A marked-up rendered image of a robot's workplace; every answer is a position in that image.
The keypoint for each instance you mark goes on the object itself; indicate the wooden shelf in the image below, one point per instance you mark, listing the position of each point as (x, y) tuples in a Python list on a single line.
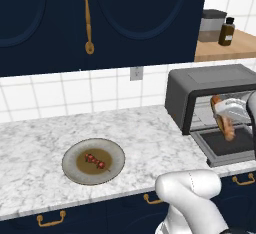
[(240, 49)]

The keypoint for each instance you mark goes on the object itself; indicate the brown baguette bread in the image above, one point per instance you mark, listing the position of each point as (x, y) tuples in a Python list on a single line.
[(228, 128)]

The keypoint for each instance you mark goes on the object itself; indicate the grey round plate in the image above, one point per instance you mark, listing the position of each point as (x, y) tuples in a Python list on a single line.
[(71, 164)]

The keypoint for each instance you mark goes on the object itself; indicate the red kebab skewer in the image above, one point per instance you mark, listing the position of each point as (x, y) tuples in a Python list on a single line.
[(95, 161)]

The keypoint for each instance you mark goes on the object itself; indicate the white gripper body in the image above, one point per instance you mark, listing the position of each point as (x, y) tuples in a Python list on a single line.
[(233, 109)]

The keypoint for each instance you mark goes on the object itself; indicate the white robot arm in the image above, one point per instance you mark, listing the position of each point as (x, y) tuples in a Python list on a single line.
[(190, 191)]

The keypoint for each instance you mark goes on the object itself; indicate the grey lidded canister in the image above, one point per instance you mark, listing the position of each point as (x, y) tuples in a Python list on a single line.
[(210, 24)]

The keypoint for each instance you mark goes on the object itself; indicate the navy wall cupboard door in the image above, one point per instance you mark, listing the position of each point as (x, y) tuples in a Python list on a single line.
[(40, 21), (150, 14)]

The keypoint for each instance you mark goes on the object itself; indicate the toaster oven door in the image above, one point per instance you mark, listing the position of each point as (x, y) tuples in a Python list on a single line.
[(220, 143)]

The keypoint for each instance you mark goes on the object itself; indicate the dark grey toaster oven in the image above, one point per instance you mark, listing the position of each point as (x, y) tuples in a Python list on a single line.
[(186, 88)]

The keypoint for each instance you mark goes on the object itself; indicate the white wall socket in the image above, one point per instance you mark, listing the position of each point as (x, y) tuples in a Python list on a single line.
[(136, 73)]

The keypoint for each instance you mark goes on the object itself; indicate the brown bottle with black cap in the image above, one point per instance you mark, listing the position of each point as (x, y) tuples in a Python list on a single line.
[(226, 33)]

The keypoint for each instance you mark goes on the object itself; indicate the navy drawer front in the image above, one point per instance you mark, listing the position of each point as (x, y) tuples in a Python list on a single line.
[(133, 216), (240, 201), (83, 219)]

